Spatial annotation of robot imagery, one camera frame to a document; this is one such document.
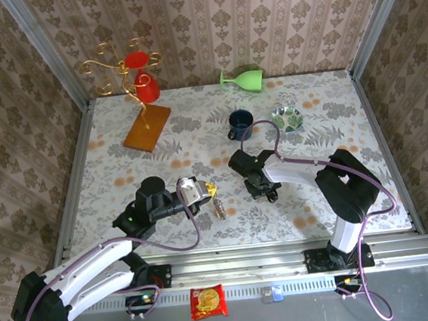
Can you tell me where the small yellow object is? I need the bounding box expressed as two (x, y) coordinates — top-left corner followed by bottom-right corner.
(211, 195), (228, 221)

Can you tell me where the dark blue mug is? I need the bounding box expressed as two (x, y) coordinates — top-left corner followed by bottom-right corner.
(224, 107), (257, 143)

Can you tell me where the leaf pattern bowl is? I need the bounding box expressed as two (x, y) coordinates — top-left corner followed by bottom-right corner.
(268, 103), (304, 136)

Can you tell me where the green wine glass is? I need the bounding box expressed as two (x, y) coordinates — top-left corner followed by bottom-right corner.
(217, 66), (266, 97)

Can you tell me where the red wine glass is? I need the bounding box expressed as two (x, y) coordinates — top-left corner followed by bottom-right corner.
(124, 48), (162, 103)

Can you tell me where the perforated metal strip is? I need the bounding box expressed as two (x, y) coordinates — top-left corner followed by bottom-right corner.
(75, 273), (340, 316)

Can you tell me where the red snack packet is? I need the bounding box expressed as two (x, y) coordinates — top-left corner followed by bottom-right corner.
(188, 283), (229, 321)

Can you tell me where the small black controller board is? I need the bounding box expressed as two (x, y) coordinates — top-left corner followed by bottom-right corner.
(334, 273), (367, 295)
(124, 292), (160, 311)

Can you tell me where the small blue grey clip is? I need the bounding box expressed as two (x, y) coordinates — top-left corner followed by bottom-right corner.
(261, 285), (285, 304)

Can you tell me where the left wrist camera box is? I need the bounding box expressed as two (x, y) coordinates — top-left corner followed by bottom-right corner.
(176, 175), (205, 207)

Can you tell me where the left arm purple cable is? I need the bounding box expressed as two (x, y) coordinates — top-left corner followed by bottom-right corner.
(11, 179), (210, 321)

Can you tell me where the gold wire rack wooden base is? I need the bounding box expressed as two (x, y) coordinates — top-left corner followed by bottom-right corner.
(76, 35), (176, 159)

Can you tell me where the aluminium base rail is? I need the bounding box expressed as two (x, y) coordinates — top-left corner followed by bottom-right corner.
(40, 229), (428, 303)

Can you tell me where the aluminium table side rail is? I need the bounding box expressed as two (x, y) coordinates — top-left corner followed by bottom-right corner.
(37, 99), (109, 266)
(349, 65), (425, 238)

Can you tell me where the aluminium frame post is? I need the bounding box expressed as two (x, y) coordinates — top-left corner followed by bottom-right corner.
(342, 0), (424, 76)
(0, 0), (92, 113)

